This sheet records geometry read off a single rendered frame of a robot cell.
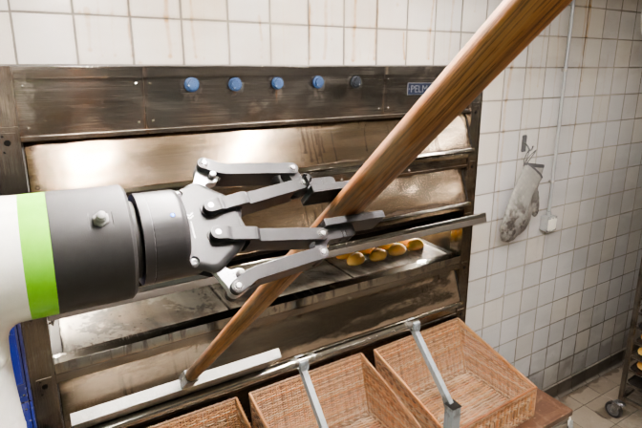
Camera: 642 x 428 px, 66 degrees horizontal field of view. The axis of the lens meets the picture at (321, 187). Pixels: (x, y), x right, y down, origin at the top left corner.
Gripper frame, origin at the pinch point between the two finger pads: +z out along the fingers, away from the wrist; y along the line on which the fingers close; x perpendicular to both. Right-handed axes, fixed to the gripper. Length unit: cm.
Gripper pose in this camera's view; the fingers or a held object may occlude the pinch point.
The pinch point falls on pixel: (343, 207)
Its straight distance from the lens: 49.9
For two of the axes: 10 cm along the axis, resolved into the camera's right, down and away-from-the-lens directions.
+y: 3.3, 8.7, -3.8
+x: 3.9, -4.9, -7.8
